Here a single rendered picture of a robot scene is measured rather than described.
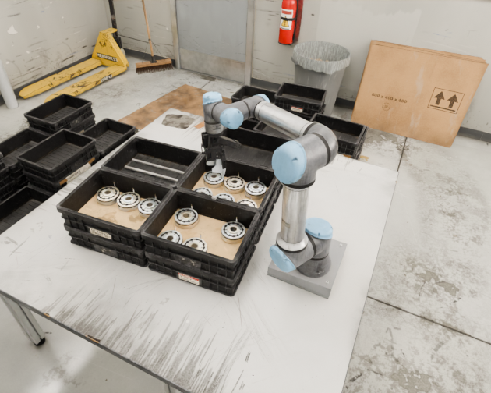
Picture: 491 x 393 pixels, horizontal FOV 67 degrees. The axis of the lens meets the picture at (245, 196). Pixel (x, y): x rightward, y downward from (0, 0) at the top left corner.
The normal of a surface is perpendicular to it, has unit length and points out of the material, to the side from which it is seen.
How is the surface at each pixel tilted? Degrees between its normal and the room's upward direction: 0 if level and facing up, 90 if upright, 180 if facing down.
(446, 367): 0
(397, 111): 75
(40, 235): 0
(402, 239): 0
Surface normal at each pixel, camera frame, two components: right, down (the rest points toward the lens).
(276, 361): 0.04, -0.75
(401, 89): -0.40, 0.41
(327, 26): -0.43, 0.58
